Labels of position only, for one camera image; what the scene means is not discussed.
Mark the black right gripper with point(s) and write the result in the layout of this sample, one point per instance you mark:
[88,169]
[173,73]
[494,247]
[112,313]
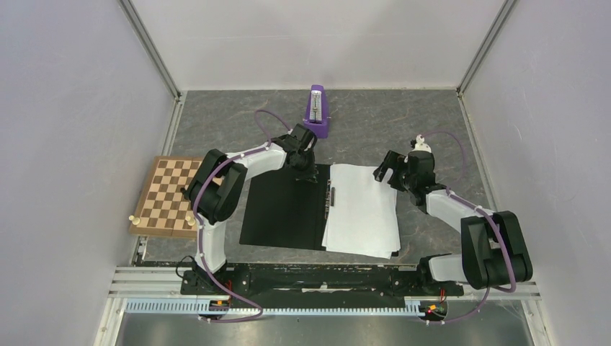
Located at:
[396,161]

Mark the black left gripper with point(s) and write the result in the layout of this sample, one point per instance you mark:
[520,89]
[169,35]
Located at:
[310,175]

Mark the blue black file folder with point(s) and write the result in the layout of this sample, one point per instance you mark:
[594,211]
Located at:
[282,211]

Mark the white paper sheets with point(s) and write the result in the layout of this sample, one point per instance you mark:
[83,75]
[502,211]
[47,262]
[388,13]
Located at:
[362,218]

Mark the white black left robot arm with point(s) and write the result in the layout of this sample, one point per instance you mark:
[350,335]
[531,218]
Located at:
[215,190]

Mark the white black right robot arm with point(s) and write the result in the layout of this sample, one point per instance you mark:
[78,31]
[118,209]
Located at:
[493,249]

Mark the purple metronome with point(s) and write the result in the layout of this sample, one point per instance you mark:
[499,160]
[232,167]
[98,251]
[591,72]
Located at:
[317,112]

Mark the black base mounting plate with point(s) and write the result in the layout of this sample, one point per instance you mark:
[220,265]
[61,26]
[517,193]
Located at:
[312,286]

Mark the white chess piece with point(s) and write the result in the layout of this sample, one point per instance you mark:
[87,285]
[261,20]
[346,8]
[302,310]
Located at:
[190,220]

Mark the wooden chessboard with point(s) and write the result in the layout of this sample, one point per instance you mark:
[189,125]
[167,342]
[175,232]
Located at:
[162,207]

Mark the white chess pawn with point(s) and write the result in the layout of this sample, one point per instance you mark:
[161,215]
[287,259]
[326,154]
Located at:
[134,220]

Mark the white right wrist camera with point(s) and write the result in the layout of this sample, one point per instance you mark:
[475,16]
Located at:
[419,144]

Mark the aluminium frame rail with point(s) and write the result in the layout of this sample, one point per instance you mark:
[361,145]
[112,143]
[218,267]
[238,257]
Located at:
[157,290]

